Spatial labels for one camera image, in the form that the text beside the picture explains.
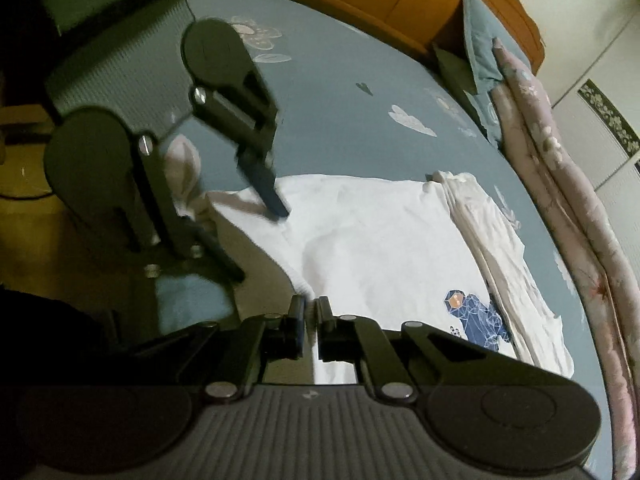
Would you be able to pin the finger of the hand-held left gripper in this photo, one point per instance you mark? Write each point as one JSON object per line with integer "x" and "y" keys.
{"x": 160, "y": 210}
{"x": 265, "y": 187}

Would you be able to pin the bed with teal floral sheet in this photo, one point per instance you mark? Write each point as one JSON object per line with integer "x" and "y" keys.
{"x": 350, "y": 110}

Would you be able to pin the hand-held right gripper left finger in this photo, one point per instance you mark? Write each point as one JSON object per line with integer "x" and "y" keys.
{"x": 299, "y": 331}

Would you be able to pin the white slatted wardrobe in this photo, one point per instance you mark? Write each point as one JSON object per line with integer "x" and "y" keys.
{"x": 590, "y": 60}

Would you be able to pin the white bear print sweatshirt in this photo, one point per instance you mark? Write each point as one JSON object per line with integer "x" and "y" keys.
{"x": 375, "y": 240}

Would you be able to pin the pink floral quilt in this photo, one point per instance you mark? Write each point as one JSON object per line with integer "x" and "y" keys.
{"x": 575, "y": 185}

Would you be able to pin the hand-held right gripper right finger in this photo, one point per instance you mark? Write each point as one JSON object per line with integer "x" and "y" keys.
{"x": 321, "y": 326}

